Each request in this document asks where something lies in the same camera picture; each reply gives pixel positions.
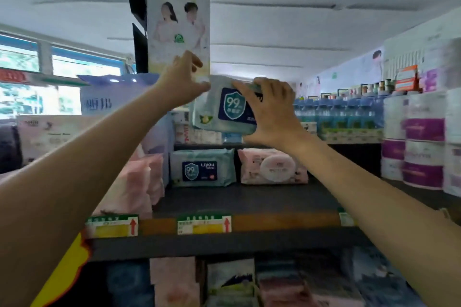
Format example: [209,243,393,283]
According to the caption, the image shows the person's right hand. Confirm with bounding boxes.
[232,77,307,148]

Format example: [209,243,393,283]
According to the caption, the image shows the person's left hand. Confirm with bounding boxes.
[154,50,212,111]

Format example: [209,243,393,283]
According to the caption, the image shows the wet wipes packet blue label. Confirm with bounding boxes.
[170,148,237,188]
[190,75,264,135]

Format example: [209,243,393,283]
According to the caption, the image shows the person's right forearm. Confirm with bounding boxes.
[281,132,461,307]

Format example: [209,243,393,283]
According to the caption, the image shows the person's left forearm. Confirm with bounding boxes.
[0,82,172,307]

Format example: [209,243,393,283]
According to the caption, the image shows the red and white boxes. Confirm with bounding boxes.
[172,110,224,145]

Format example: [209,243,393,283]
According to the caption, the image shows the pink wet wipes packet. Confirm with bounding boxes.
[237,148,309,185]

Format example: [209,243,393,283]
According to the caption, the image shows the hanging poster with two people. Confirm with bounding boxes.
[144,0,212,78]

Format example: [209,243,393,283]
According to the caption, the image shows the pale blue display box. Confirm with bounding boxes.
[77,73,176,186]

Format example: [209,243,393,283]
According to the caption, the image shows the row of blue bottles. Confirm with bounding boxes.
[293,96,385,132]

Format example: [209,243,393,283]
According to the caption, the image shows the dark metal shelf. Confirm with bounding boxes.
[85,142,461,263]

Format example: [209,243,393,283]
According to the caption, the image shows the row of green white boxes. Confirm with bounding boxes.
[301,122,384,144]

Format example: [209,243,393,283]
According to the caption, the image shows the pink soft tissue packs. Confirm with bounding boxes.
[92,153,165,220]

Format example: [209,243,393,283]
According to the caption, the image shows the row of small jars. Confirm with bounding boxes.
[320,79,397,99]

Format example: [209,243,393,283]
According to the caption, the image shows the green and yellow price tag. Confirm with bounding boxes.
[85,214,140,239]
[176,213,232,236]
[338,207,358,228]

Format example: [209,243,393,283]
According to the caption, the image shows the white tissue carton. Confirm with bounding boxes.
[16,115,109,166]

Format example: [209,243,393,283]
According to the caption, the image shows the orange and white box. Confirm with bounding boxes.
[395,65,419,92]

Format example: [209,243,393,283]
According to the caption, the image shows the stack of purple toilet rolls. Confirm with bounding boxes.
[380,38,461,198]

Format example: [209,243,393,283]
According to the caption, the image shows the red sign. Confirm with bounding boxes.
[0,68,30,84]

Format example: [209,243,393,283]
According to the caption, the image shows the packet with mountain print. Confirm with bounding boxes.
[206,259,257,307]

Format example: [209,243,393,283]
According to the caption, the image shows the pink and teal packets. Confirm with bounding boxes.
[256,251,425,307]

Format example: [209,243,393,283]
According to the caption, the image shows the dark bundle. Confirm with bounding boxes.
[0,125,24,175]

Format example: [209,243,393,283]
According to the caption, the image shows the dark blue packet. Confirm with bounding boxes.
[105,261,155,307]

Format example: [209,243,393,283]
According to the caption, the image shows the yellow starburst sale sign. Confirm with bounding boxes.
[30,233,91,307]

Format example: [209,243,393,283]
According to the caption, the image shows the window frame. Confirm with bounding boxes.
[0,23,137,120]

